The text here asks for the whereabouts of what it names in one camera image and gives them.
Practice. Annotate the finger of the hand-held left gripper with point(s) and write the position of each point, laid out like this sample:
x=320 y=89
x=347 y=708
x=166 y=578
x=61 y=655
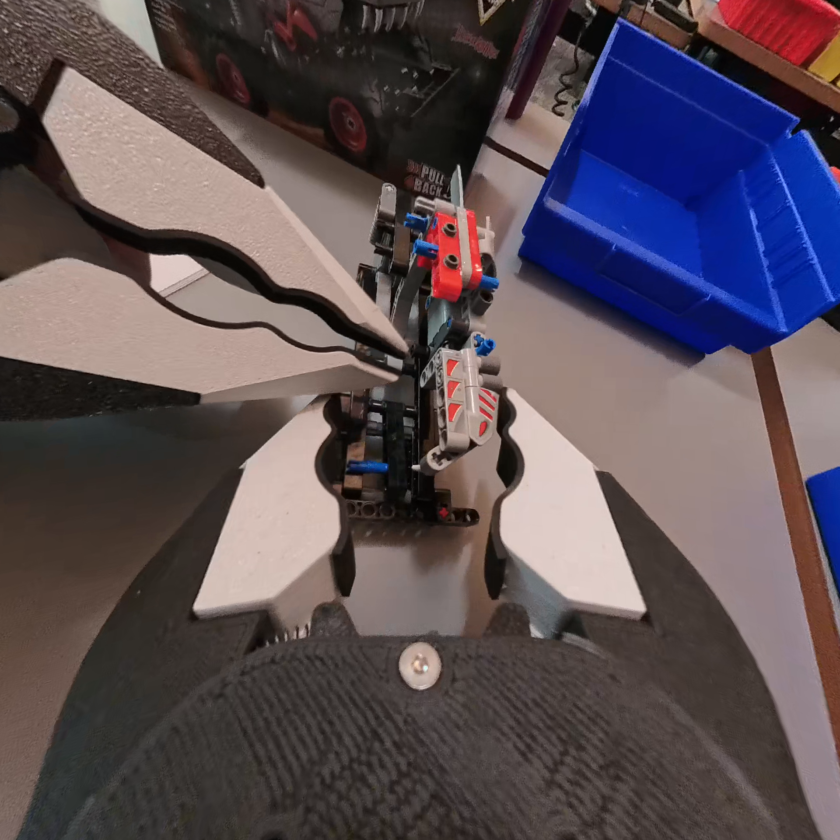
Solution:
x=164 y=170
x=131 y=334

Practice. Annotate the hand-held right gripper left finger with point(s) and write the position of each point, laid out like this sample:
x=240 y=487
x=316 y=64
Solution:
x=269 y=538

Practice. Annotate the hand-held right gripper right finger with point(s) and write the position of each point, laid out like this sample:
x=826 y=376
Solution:
x=564 y=531

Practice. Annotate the grey red toy truck model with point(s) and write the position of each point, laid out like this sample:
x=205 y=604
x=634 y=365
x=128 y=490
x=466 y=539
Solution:
x=420 y=394

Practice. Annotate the red toy beam assembly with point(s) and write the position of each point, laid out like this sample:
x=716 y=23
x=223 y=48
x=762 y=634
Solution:
x=453 y=256

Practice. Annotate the white instruction booklet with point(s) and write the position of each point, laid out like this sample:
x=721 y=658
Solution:
x=174 y=275

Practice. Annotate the black toy set box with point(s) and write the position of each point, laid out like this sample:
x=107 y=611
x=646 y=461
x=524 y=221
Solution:
x=367 y=79

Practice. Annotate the small blue storage bin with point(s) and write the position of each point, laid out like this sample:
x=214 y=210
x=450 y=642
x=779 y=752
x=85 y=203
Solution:
x=825 y=518

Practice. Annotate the large blue storage bin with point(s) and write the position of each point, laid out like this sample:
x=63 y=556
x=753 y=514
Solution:
x=689 y=216

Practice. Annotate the yellow bin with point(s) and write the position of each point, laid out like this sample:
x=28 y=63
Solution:
x=827 y=64

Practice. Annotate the red bin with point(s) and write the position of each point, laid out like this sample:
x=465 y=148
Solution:
x=781 y=26

